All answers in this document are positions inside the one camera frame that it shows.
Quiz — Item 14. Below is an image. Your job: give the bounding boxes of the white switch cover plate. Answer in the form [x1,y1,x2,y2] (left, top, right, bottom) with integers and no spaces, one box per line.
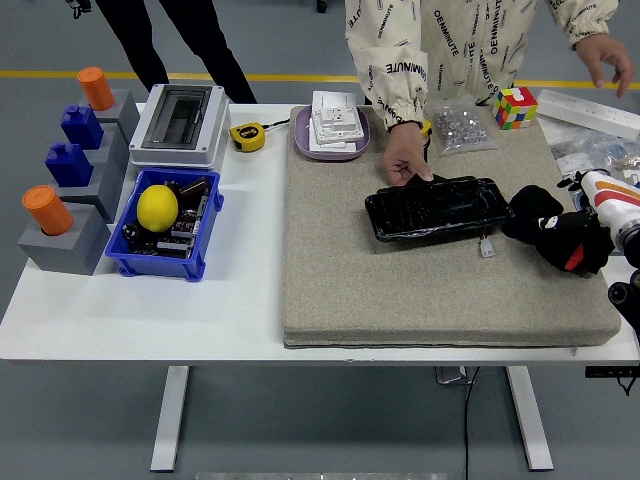
[308,130,359,154]

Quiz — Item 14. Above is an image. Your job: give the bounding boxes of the person in background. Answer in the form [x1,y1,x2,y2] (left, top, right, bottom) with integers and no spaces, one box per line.
[97,0,260,105]

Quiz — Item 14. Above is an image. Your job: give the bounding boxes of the grey holder block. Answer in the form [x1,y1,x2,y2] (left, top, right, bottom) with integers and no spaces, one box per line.
[17,202,112,277]
[54,158,130,225]
[82,88,141,146]
[84,123,132,174]

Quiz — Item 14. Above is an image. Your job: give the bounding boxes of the purple tray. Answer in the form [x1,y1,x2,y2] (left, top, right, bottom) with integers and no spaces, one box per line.
[293,105,372,162]

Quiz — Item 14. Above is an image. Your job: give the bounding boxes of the blue block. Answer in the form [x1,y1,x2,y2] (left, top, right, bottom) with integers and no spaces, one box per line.
[44,142,95,189]
[60,104,105,151]

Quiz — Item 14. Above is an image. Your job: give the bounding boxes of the yellow lemon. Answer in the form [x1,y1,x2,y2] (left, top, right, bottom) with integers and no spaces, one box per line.
[136,184,180,234]

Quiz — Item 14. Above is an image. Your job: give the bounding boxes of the grey electrical enclosure box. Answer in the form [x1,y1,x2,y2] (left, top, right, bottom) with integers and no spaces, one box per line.
[128,83,231,172]

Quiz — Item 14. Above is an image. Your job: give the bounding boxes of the brown cylindrical capacitor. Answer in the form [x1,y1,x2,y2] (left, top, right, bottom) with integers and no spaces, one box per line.
[178,177,211,200]

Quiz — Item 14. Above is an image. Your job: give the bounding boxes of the white wall socket module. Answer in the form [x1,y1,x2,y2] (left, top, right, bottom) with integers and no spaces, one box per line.
[309,106,365,146]

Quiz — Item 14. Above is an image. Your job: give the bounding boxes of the white connector with wires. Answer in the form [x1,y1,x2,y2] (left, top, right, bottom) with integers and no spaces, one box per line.
[477,228,497,260]

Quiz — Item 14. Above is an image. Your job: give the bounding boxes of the black table control box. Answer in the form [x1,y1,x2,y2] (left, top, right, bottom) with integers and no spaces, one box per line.
[584,366,640,397]

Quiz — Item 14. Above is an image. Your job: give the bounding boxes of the white power strip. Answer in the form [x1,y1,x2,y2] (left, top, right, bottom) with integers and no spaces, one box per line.
[535,89,640,141]

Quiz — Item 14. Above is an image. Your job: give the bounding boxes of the flat white switch plate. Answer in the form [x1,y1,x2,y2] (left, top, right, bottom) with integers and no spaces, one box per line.
[312,90,359,120]

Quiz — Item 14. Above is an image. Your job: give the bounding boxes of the person's left hand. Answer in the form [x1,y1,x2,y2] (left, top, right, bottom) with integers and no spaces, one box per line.
[574,34,636,99]

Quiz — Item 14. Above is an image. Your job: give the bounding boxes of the yellow tape measure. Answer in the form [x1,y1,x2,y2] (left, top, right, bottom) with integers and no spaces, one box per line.
[229,117,292,153]

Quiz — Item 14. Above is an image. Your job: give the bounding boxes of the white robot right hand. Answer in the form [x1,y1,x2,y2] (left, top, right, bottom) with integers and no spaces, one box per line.
[537,169,640,231]

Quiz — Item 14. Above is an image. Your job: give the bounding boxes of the black hanging cable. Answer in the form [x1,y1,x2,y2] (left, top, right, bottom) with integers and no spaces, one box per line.
[462,367,481,480]

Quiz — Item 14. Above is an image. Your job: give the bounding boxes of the white table leg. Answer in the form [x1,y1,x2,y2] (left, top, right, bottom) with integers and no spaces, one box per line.
[504,365,555,471]
[149,365,191,474]

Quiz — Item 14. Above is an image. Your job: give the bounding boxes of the colourful puzzle cube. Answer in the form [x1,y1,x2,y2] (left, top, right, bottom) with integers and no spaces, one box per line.
[492,86,539,131]

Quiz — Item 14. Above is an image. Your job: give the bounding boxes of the grey under-table bracket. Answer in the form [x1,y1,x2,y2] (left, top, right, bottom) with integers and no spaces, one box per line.
[433,366,476,386]

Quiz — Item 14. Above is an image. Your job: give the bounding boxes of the clear plastic bags of parts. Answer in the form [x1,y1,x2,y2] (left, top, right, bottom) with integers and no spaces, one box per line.
[548,130,640,184]

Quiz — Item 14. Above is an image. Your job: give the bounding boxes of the blue plastic bin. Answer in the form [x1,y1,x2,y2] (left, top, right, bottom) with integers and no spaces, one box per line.
[104,167,225,282]

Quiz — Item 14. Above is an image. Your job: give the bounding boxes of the person's right hand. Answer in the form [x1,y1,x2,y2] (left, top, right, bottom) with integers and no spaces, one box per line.
[382,122,435,187]

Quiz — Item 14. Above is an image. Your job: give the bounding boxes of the clear bag of metal nuts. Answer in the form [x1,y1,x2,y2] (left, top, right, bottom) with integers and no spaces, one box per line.
[427,93,500,159]

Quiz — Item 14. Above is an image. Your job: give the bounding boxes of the dark circuit board parts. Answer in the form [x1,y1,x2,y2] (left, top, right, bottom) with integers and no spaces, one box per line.
[144,197,209,260]

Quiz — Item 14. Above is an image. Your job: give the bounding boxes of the grey-brown mat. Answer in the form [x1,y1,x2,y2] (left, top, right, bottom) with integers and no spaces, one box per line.
[282,104,623,350]

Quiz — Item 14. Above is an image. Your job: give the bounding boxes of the orange cylinder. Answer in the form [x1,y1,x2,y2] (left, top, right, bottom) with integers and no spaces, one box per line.
[21,185,75,237]
[77,67,117,112]

